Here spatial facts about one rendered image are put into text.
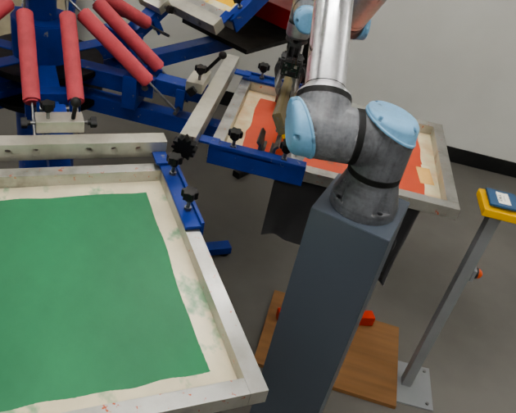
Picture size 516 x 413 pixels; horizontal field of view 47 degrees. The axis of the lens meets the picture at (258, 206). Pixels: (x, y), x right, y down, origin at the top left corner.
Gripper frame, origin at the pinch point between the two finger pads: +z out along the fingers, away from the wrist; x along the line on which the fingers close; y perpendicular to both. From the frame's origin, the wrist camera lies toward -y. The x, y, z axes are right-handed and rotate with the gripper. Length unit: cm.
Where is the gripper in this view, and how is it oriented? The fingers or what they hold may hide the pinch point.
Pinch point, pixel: (284, 92)
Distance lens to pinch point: 200.1
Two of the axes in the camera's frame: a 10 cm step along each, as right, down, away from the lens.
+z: -1.8, 7.9, 5.8
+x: 9.7, 2.4, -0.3
